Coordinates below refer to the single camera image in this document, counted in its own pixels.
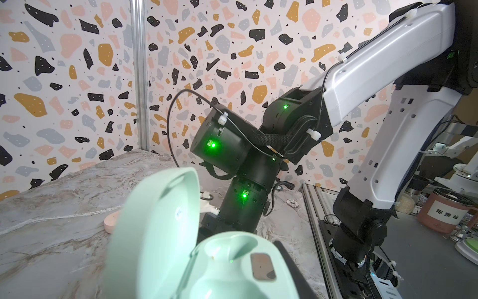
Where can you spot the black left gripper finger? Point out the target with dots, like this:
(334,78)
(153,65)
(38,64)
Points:
(303,288)

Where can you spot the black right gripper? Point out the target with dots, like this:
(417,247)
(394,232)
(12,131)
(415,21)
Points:
(241,210)

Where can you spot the mint green earbud charging case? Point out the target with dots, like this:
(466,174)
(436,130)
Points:
(154,252)

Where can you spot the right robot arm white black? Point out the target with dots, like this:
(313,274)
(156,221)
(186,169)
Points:
(390,98)

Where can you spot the pink earbud charging case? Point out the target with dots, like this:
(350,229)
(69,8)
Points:
(110,222)

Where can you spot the white poker chip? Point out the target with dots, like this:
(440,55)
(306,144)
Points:
(292,203)

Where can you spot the red labelled can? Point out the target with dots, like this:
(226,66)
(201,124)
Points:
(444,210)

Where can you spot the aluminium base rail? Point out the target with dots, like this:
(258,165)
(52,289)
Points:
(316,213)

